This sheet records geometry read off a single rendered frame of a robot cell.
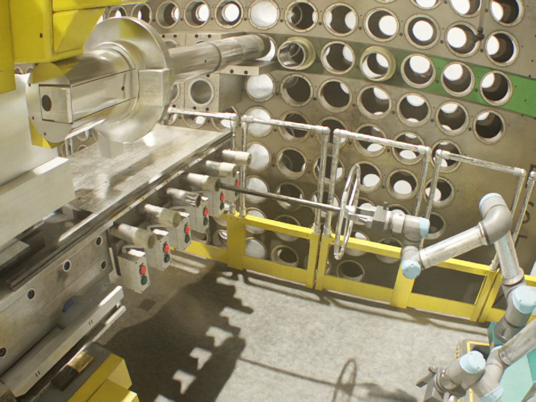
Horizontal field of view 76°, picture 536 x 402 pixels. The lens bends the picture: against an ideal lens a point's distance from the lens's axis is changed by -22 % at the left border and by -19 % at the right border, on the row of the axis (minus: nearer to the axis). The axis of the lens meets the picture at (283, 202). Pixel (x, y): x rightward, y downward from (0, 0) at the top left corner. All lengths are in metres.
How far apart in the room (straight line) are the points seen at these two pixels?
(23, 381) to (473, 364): 1.35
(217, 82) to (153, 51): 1.76
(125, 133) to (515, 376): 1.68
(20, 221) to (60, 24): 0.55
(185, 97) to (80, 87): 2.07
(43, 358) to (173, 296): 1.37
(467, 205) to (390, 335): 1.24
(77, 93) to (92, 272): 0.76
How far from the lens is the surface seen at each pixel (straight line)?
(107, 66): 1.11
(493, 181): 3.12
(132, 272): 1.59
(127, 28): 1.21
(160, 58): 1.14
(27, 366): 1.39
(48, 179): 1.25
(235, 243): 2.69
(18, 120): 1.26
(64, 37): 0.98
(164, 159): 1.99
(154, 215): 1.62
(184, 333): 2.33
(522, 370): 1.81
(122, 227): 1.53
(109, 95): 1.10
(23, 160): 1.25
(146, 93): 1.14
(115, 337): 2.37
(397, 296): 2.58
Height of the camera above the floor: 1.63
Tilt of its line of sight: 27 degrees down
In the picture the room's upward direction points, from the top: 4 degrees clockwise
